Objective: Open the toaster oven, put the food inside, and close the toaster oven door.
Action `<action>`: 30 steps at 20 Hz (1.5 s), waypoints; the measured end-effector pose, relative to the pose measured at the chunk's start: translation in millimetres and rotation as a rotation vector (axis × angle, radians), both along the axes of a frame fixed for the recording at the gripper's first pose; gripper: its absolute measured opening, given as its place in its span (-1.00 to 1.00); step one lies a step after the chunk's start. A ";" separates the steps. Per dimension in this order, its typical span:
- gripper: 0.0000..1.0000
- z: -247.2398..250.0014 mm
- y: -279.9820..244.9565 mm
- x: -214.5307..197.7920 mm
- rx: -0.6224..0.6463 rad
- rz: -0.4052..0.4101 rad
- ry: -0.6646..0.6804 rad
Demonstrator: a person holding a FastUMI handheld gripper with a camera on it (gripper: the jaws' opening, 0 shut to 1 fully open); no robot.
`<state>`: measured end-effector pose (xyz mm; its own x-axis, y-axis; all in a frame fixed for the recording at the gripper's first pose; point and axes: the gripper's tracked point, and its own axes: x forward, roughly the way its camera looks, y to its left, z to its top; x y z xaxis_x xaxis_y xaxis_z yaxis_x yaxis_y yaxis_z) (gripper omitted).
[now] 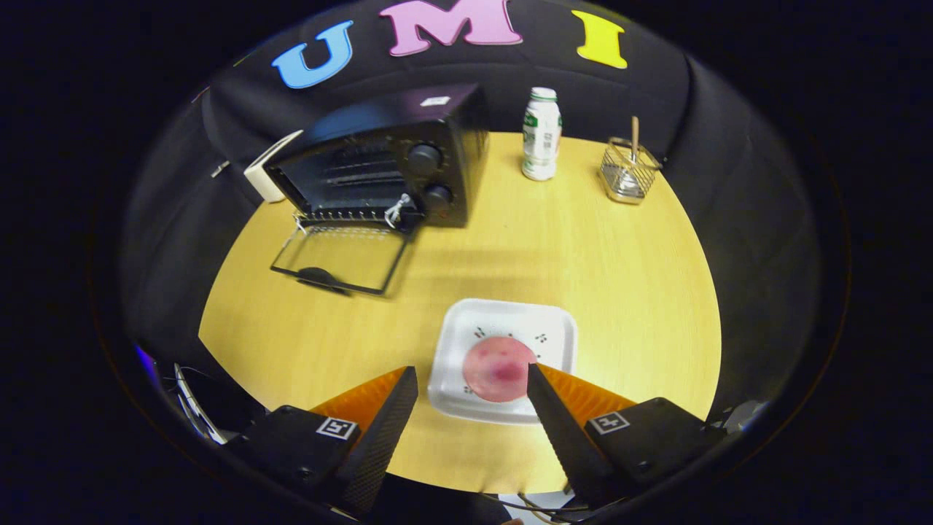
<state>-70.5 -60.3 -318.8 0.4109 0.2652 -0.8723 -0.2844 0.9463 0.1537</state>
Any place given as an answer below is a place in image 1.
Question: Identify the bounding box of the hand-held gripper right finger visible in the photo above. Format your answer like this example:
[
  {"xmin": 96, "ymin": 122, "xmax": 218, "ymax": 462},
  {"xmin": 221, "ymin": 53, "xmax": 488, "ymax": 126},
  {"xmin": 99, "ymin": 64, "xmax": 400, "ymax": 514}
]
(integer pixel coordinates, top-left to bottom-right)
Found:
[{"xmin": 526, "ymin": 363, "xmax": 730, "ymax": 510}]

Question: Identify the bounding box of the white slot toaster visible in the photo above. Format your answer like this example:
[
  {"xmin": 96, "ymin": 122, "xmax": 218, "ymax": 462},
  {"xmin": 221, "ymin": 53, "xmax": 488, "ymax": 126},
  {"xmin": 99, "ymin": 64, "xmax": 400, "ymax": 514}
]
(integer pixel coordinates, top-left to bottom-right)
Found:
[{"xmin": 243, "ymin": 130, "xmax": 304, "ymax": 203}]

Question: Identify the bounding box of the metal wire oven rack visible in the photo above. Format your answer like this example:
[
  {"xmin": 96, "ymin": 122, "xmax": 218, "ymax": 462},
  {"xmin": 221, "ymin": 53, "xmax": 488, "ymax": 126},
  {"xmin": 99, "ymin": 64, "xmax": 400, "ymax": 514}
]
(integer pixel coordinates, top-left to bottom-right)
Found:
[{"xmin": 294, "ymin": 207, "xmax": 410, "ymax": 228}]

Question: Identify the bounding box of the metal wire mesh holder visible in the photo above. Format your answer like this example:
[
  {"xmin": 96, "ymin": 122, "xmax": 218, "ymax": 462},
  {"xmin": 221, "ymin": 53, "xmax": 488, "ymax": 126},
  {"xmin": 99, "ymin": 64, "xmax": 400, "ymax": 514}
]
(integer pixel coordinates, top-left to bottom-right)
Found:
[{"xmin": 600, "ymin": 136, "xmax": 663, "ymax": 204}]

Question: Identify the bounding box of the black toaster oven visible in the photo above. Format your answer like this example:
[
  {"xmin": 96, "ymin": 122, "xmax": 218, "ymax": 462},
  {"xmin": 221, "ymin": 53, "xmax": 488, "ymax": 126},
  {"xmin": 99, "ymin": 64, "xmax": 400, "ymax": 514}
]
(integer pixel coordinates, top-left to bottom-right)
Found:
[{"xmin": 264, "ymin": 82, "xmax": 491, "ymax": 296}]

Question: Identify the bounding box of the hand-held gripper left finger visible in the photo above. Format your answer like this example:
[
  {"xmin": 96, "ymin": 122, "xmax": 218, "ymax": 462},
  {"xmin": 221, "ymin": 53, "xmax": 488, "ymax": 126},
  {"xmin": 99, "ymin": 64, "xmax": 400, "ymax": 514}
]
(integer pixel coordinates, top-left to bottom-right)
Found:
[{"xmin": 226, "ymin": 366, "xmax": 419, "ymax": 517}]

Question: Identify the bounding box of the white square plate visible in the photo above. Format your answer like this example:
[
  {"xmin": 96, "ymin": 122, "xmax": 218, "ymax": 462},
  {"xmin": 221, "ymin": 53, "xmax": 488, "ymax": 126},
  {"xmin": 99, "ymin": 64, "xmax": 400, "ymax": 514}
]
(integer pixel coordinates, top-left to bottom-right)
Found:
[{"xmin": 428, "ymin": 298, "xmax": 578, "ymax": 425}]

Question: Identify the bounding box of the white green label bottle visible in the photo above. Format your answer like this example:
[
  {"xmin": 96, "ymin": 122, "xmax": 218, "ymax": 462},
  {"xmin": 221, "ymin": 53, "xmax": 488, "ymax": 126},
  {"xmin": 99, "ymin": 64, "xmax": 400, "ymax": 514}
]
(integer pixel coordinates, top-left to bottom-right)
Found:
[{"xmin": 521, "ymin": 87, "xmax": 563, "ymax": 182}]

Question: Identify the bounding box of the pink round ham slice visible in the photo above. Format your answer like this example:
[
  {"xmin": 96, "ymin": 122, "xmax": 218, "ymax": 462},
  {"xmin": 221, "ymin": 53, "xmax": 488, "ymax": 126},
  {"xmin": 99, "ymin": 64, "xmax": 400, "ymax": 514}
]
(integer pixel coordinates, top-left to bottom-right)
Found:
[{"xmin": 462, "ymin": 336, "xmax": 539, "ymax": 403}]

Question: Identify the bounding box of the black backdrop cloth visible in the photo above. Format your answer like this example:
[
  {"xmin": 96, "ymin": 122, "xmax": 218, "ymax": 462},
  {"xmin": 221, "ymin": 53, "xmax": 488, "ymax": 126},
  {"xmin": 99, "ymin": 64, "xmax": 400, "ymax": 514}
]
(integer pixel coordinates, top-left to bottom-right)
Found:
[{"xmin": 120, "ymin": 0, "xmax": 824, "ymax": 416}]

